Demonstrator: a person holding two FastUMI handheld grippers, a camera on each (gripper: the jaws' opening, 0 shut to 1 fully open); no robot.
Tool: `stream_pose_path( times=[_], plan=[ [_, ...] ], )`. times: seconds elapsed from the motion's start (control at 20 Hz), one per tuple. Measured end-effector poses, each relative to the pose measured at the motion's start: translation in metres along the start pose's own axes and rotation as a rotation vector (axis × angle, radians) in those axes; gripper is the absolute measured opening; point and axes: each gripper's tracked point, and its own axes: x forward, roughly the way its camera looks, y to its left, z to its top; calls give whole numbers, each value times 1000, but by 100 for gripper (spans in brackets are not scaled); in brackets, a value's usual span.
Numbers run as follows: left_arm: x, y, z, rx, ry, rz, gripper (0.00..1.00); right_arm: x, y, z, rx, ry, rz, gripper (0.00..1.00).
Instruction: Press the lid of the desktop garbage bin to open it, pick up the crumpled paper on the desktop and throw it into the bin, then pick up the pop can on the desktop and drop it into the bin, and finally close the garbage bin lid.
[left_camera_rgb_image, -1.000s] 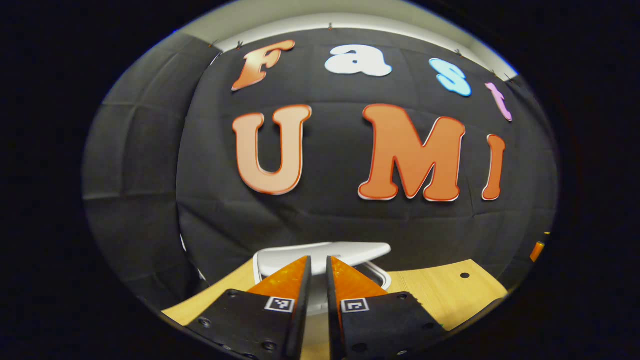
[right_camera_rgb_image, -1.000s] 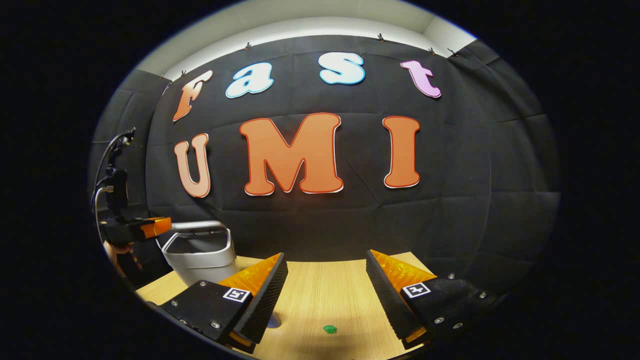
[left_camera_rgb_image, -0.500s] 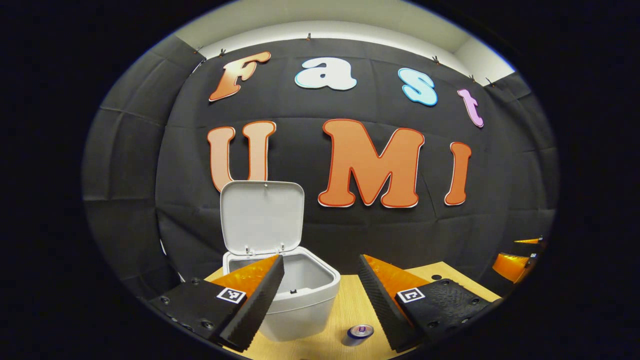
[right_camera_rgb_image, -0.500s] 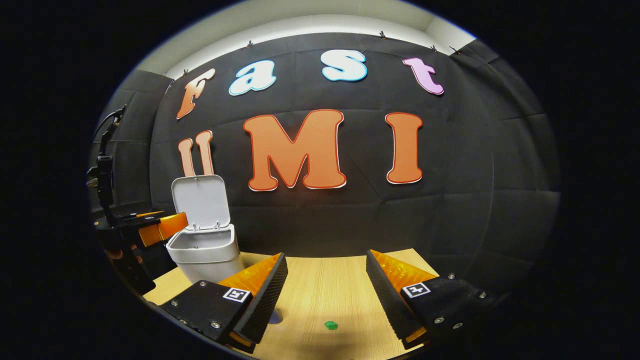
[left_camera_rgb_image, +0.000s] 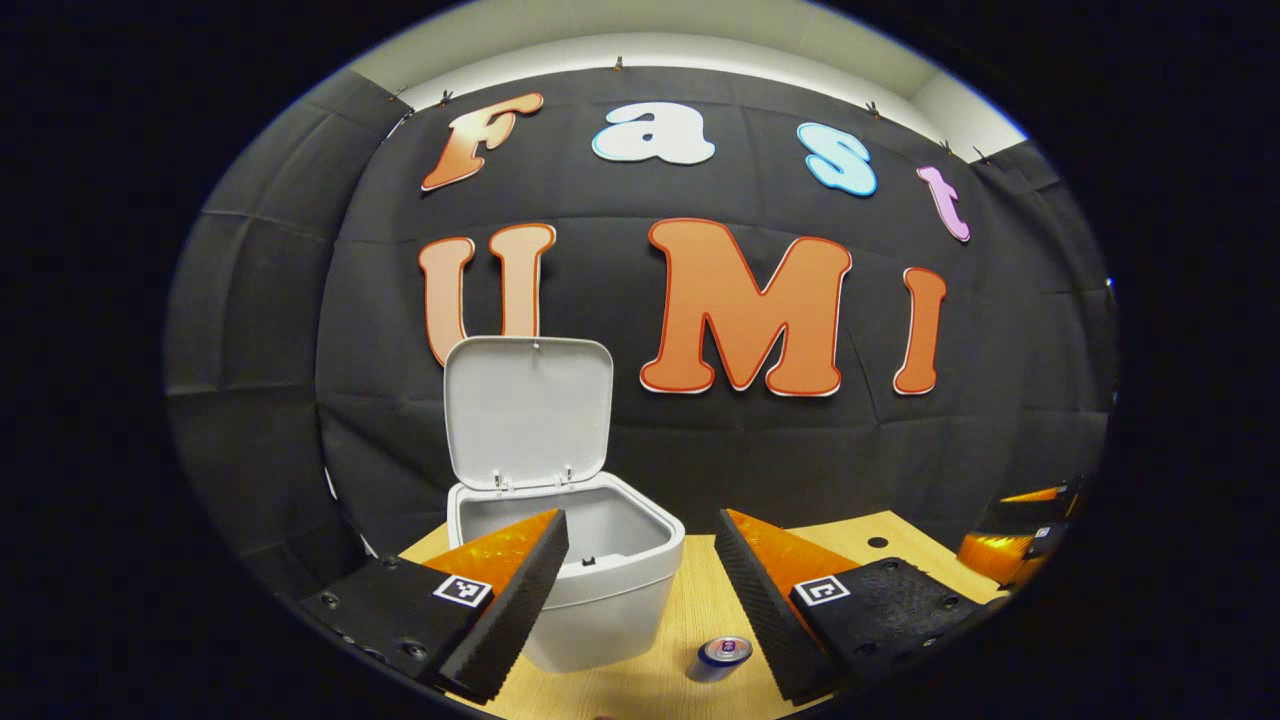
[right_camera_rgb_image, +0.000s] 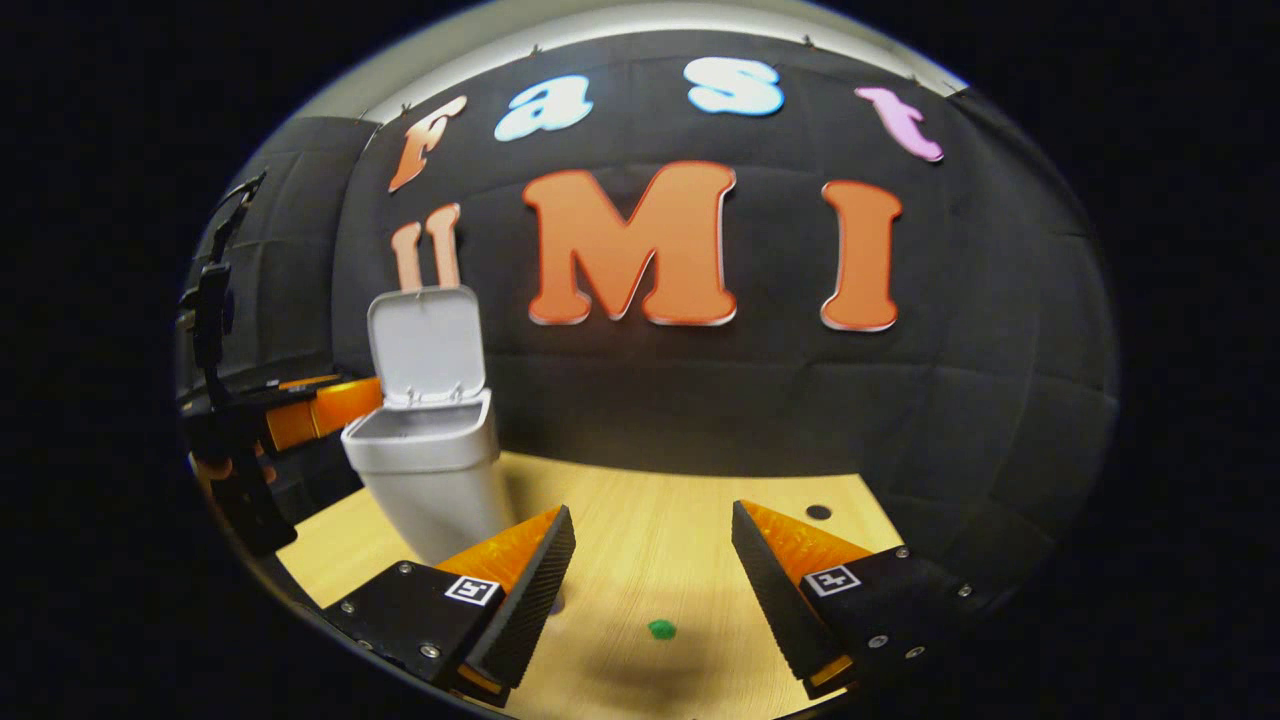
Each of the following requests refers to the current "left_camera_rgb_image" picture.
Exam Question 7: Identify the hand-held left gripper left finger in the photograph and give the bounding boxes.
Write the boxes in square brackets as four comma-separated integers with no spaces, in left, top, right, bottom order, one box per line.
[297,508,571,704]

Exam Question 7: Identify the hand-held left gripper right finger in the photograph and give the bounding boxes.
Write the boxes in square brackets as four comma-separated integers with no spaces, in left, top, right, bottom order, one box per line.
[713,508,1001,706]

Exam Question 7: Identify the blue pop can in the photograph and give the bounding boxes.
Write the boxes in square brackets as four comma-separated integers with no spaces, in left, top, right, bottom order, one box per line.
[686,636,754,684]

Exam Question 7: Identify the white desktop garbage bin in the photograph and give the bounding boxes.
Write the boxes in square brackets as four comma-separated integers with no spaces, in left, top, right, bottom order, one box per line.
[443,335,687,674]

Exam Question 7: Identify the wooden desktop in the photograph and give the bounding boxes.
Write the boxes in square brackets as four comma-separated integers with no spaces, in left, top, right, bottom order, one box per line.
[400,510,1009,720]

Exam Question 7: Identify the black backdrop cloth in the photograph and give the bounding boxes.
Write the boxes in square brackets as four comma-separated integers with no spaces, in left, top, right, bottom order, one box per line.
[315,65,1116,561]

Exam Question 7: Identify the dark grey side panel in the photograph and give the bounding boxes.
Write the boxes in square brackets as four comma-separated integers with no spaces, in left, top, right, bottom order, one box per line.
[165,70,411,601]
[975,140,1117,481]

